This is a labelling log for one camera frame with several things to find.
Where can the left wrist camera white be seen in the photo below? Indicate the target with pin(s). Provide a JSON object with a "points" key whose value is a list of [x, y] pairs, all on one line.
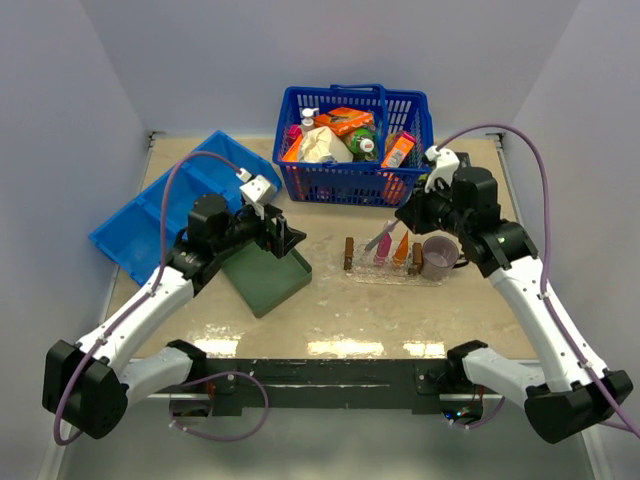
{"points": [[257, 191]]}

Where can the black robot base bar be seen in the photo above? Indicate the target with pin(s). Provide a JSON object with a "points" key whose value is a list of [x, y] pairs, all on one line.
{"points": [[417, 385]]}

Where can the pink carton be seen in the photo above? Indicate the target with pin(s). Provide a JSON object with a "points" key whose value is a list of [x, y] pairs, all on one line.
{"points": [[293, 134]]}

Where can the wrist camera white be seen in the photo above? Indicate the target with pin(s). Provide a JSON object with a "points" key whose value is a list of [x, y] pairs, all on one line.
{"points": [[444, 164], [257, 191]]}

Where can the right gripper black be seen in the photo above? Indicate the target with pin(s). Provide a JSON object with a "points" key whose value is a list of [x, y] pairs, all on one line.
{"points": [[413, 213]]}

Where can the green metal tray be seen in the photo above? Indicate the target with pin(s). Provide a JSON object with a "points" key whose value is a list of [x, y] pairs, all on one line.
{"points": [[263, 281]]}

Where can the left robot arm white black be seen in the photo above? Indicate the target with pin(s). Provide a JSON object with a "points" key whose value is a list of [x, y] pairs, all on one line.
{"points": [[91, 383]]}

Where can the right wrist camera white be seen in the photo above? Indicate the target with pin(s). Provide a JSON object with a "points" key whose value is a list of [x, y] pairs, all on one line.
{"points": [[444, 164]]}

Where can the pink toothpaste tube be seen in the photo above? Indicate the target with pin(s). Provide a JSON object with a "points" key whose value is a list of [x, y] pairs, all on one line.
{"points": [[383, 246]]}

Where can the dark blue shopping basket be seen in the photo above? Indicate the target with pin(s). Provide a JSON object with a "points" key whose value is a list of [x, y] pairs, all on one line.
{"points": [[358, 182]]}

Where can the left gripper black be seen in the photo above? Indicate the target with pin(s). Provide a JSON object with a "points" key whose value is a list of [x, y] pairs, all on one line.
{"points": [[284, 238]]}

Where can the orange pink snack box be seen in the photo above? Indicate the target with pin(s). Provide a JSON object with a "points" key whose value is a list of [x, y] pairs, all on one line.
{"points": [[398, 146]]}

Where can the crumpled beige paper bag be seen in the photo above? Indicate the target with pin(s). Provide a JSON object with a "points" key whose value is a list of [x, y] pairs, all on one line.
{"points": [[322, 145]]}

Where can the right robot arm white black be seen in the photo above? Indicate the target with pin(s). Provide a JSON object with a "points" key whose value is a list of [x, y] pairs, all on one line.
{"points": [[572, 389]]}

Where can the orange scrub sponge pack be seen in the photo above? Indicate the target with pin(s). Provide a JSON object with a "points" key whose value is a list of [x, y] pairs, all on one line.
{"points": [[292, 154]]}

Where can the black box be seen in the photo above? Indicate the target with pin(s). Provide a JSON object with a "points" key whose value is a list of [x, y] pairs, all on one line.
{"points": [[464, 159]]}

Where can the green soda bottle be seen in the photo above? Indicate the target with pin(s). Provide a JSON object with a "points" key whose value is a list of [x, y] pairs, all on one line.
{"points": [[362, 144]]}

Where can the clear glass tray wooden handles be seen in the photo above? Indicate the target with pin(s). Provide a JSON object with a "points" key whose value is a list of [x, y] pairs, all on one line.
{"points": [[364, 270]]}

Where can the orange cardboard box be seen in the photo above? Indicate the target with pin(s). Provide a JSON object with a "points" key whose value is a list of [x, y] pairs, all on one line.
{"points": [[343, 120]]}

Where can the purple translucent cup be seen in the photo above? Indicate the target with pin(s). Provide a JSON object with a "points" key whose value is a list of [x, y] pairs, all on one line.
{"points": [[440, 256]]}

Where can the white pump bottle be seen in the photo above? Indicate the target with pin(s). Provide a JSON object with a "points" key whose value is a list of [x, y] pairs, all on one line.
{"points": [[308, 116]]}

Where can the orange toothpaste tube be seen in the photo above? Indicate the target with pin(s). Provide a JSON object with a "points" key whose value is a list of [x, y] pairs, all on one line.
{"points": [[401, 253]]}

